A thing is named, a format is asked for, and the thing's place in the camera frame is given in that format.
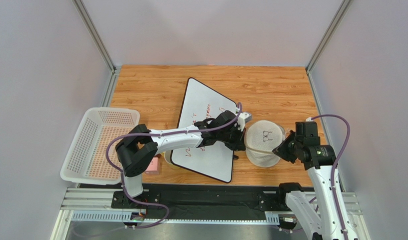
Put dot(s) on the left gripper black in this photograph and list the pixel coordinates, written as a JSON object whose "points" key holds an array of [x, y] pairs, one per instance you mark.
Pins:
{"points": [[239, 145]]}

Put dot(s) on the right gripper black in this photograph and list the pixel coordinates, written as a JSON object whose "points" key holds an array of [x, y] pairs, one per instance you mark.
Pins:
{"points": [[286, 148]]}

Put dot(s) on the white mesh laundry bag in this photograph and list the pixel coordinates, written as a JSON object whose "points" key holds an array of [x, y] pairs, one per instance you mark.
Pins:
{"points": [[261, 138]]}

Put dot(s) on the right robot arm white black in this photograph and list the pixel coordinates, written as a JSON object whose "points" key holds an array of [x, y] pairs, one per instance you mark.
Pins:
{"points": [[330, 221]]}

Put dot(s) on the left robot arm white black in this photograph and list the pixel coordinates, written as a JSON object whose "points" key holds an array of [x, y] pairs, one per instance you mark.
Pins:
{"points": [[136, 149]]}

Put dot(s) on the yellow white cup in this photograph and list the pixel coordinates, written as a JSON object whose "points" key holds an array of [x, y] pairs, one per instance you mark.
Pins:
{"points": [[167, 157]]}

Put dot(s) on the pink eraser block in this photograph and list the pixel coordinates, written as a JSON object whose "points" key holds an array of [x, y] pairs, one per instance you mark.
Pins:
{"points": [[154, 167]]}

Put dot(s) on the white plastic basket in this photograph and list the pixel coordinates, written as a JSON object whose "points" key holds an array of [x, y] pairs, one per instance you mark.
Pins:
{"points": [[85, 162]]}

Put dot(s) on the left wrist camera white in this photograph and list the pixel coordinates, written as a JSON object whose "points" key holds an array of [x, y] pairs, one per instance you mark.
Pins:
{"points": [[243, 118]]}

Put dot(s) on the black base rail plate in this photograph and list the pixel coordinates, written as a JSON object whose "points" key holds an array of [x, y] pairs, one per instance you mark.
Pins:
{"points": [[203, 202]]}

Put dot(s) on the aluminium frame rail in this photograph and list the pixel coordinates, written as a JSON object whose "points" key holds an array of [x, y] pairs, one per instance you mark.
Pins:
{"points": [[86, 213]]}

